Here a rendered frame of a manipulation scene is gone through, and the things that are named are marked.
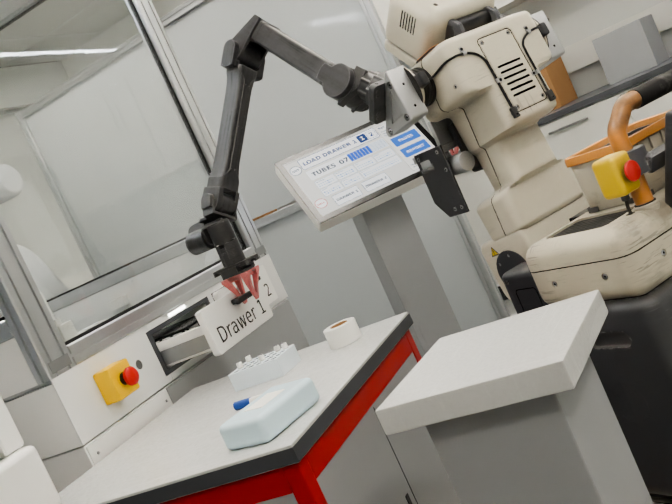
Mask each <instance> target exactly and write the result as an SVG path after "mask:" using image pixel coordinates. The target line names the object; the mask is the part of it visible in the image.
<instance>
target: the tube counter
mask: <svg viewBox="0 0 672 504"><path fill-rule="evenodd" d="M387 146H389V145H388V144H387V143H386V142H385V141H384V140H383V138H381V139H379V140H377V141H374V142H372V143H370V144H368V145H365V146H363V147H361V148H359V149H356V150H354V151H352V152H350V153H348V154H345V155H343V156H341V157H339V158H336V160H337V161H338V163H339V164H340V165H341V166H342V167H343V166H345V165H348V164H350V163H352V162H354V161H356V160H359V159H361V158H363V157H365V156H367V155H370V154H372V153H374V152H376V151H378V150H381V149H383V148H385V147H387Z"/></svg>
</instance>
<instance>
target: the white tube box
mask: <svg viewBox="0 0 672 504"><path fill-rule="evenodd" d="M264 357H265V360H263V361H261V362H260V360H259V358H258V357H256V358H253V359H252V361H250V362H247V361H246V362H245V363H243V366H244V367H243V368H241V369H238V368H237V369H236V370H235V371H233V372H232V373H231V374H229V375H228V376H229V379H230V381H231V383H232V385H233V387H234V389H235V391H236V392H237V391H240V390H243V389H246V388H249V387H252V386H255V385H258V384H261V383H264V382H267V381H270V380H273V379H276V378H279V377H282V376H284V375H285V374H287V373H288V372H289V371H290V370H291V369H292V368H293V367H294V366H295V365H297V364H298V363H299V362H300V361H301V358H300V356H299V354H298V352H297V350H296V348H295V345H294V344H292V345H289V346H288V348H286V349H284V350H283V349H282V348H281V350H280V351H278V352H275V351H273V352H270V353H267V354H264Z"/></svg>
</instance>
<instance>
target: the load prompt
mask: <svg viewBox="0 0 672 504"><path fill-rule="evenodd" d="M378 137H380V135H379V134H378V133H377V132H376V131H375V130H374V128H373V127H372V128H370V129H368V130H365V131H363V132H361V133H359V134H356V135H354V136H352V137H350V138H347V139H345V140H343V141H341V142H338V143H336V144H334V145H332V146H329V147H327V148H325V149H323V150H320V151H318V152H316V153H314V154H311V155H309V156H307V157H305V158H302V159H300V160H298V161H297V162H298V164H299V165H300V166H301V167H302V169H303V170H306V169H309V168H311V167H313V166H315V165H318V164H320V163H322V162H324V161H326V160H329V159H331V158H333V157H335V156H338V155H340V154H342V153H344V152H347V151H349V150H351V149H353V148H355V147H358V146H360V145H362V144H364V143H367V142H369V141H371V140H373V139H376V138H378Z"/></svg>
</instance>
